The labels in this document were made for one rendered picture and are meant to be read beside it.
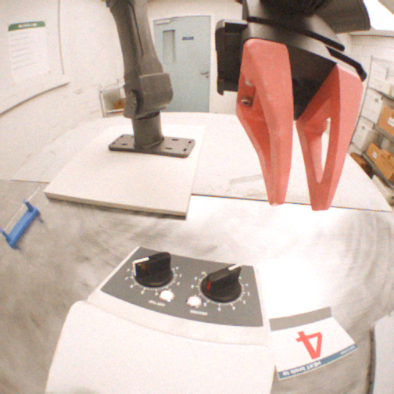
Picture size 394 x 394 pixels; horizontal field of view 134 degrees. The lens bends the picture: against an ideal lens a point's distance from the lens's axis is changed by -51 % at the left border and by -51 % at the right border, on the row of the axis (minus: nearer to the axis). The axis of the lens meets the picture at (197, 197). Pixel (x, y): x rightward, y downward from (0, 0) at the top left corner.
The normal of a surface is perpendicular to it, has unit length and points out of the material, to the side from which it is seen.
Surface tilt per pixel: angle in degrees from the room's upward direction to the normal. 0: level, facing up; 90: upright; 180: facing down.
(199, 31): 90
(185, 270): 30
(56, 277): 0
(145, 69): 77
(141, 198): 2
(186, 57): 90
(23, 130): 90
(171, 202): 2
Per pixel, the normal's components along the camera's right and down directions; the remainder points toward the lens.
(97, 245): 0.00, -0.73
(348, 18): -0.11, 0.99
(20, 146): 0.99, 0.08
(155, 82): 0.76, 0.26
